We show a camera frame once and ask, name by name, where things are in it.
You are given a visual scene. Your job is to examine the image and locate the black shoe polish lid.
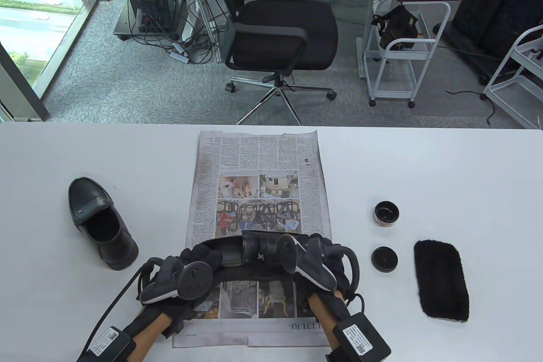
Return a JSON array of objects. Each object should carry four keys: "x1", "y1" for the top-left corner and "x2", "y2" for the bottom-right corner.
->
[{"x1": 372, "y1": 246, "x2": 398, "y2": 272}]

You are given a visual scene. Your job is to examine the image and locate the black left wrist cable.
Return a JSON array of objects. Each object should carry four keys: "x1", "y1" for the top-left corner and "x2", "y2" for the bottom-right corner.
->
[{"x1": 76, "y1": 257, "x2": 164, "y2": 362}]

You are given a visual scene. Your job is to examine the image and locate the person's right forearm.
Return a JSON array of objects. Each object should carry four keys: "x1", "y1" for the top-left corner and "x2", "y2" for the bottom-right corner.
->
[{"x1": 306, "y1": 291, "x2": 353, "y2": 352}]

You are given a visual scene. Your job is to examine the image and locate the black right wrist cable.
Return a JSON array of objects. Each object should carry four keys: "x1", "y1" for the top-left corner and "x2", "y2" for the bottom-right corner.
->
[{"x1": 346, "y1": 293, "x2": 365, "y2": 316}]

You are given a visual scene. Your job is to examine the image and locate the white shelf cart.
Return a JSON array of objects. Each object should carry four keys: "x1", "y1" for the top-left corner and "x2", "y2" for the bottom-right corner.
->
[{"x1": 483, "y1": 25, "x2": 543, "y2": 130}]

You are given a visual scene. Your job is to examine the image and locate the black fabric screen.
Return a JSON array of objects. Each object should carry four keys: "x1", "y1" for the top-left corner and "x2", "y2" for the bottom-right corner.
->
[{"x1": 433, "y1": 0, "x2": 543, "y2": 86}]

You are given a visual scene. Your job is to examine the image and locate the person's right hand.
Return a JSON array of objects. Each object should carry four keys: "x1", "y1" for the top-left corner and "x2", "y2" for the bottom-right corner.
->
[{"x1": 293, "y1": 233, "x2": 361, "y2": 307}]

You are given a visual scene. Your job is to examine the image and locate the black office chair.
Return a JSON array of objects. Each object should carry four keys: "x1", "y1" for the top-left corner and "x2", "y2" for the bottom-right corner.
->
[{"x1": 199, "y1": 0, "x2": 339, "y2": 126}]

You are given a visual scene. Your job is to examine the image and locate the shoe polish jar red label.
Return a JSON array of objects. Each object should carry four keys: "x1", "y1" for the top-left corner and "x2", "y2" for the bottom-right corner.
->
[{"x1": 373, "y1": 201, "x2": 400, "y2": 227}]

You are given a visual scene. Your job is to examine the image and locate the person's left hand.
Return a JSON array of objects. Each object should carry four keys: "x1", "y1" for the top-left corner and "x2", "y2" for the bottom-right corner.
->
[{"x1": 137, "y1": 247, "x2": 222, "y2": 320}]

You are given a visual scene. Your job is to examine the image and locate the bundle of black cables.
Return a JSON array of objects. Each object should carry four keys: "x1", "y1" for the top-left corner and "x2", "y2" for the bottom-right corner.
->
[{"x1": 127, "y1": 0, "x2": 232, "y2": 65}]

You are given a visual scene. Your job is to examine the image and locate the white wheeled cart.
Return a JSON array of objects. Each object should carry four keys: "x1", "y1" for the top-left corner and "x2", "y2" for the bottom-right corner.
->
[{"x1": 364, "y1": 0, "x2": 451, "y2": 109}]

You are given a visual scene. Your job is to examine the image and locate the black bag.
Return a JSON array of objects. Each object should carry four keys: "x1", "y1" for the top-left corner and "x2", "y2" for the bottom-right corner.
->
[{"x1": 372, "y1": 5, "x2": 419, "y2": 51}]

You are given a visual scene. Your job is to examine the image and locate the printed newspaper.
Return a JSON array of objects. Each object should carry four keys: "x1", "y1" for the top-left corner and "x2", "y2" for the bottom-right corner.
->
[{"x1": 172, "y1": 129, "x2": 339, "y2": 348}]

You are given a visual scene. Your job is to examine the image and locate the glass window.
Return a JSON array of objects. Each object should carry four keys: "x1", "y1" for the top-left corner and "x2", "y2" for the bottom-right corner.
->
[{"x1": 0, "y1": 0, "x2": 112, "y2": 121}]

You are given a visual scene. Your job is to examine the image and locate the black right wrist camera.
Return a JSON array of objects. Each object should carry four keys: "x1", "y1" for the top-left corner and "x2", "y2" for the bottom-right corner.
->
[{"x1": 325, "y1": 313, "x2": 392, "y2": 362}]

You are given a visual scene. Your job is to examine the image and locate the white power strip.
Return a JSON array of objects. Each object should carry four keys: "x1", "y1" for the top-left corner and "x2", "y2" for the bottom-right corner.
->
[{"x1": 170, "y1": 42, "x2": 190, "y2": 63}]

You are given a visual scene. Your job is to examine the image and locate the black fuzzy cloth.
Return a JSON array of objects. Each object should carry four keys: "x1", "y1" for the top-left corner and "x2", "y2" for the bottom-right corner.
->
[{"x1": 414, "y1": 240, "x2": 470, "y2": 322}]

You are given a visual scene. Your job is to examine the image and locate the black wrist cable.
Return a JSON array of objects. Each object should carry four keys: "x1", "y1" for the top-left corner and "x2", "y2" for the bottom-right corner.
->
[
  {"x1": 346, "y1": 293, "x2": 365, "y2": 316},
  {"x1": 76, "y1": 257, "x2": 164, "y2": 362}
]

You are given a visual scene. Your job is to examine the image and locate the person's left forearm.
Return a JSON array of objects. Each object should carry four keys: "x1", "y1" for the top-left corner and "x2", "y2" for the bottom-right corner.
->
[{"x1": 123, "y1": 309, "x2": 187, "y2": 362}]

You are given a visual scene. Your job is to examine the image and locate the black floor cable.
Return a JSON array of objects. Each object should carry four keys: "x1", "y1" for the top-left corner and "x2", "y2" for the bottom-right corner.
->
[{"x1": 446, "y1": 90, "x2": 497, "y2": 126}]

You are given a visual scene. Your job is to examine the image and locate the black leather shoe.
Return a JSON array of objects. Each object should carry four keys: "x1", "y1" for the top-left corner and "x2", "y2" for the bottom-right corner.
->
[
  {"x1": 68, "y1": 177, "x2": 139, "y2": 270},
  {"x1": 187, "y1": 230, "x2": 317, "y2": 284}
]

